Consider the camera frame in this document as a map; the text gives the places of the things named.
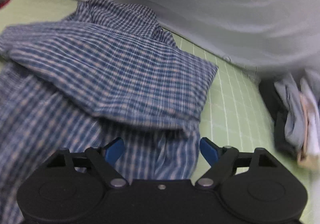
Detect blue plaid shirt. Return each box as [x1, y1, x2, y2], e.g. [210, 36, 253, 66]
[1, 0, 217, 223]

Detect green grid mat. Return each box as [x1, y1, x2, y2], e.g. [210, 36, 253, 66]
[0, 0, 320, 224]

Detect folded grey and cream clothes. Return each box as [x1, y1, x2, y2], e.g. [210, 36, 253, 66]
[259, 69, 319, 171]

